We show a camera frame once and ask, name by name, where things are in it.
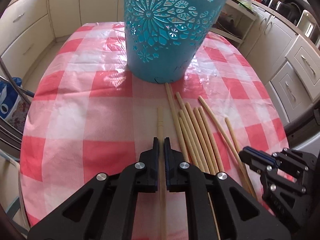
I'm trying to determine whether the bamboo chopstick pair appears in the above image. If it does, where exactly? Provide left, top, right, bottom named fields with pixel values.
left=157, top=107, right=167, bottom=239
left=165, top=83, right=189, bottom=162

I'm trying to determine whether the white rolling kitchen cart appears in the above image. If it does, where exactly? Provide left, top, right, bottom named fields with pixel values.
left=210, top=0, right=258, bottom=48

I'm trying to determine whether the short bamboo chopstick far right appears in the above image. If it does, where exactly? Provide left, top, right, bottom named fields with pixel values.
left=225, top=117, right=257, bottom=199

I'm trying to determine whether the red white checkered tablecloth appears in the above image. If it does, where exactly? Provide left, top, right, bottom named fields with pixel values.
left=20, top=22, right=288, bottom=225

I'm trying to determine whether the teal perforated plastic basket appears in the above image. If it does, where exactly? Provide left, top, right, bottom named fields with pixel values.
left=124, top=0, right=227, bottom=83

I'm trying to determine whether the white electric kettle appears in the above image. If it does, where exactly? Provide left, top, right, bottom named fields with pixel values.
left=297, top=10, right=318, bottom=39

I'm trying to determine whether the blue patterned shopping bag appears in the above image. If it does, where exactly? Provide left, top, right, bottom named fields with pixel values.
left=0, top=81, right=30, bottom=133

